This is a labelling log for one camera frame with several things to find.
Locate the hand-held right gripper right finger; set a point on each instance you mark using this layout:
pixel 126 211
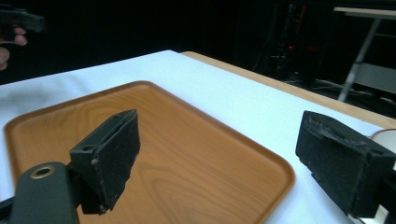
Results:
pixel 336 161

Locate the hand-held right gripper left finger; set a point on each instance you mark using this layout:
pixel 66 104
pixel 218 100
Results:
pixel 109 161

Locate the white round dish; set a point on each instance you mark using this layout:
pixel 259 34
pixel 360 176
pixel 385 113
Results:
pixel 386 140

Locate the brown wooden tray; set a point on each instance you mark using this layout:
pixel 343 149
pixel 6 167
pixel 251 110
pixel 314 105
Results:
pixel 186 149

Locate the grey metal stand table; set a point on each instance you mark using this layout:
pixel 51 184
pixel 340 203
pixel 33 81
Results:
pixel 361 56

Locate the dark equipment rack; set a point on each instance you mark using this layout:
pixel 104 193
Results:
pixel 289 43

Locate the white tablecloth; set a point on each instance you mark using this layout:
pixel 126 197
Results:
pixel 224 90

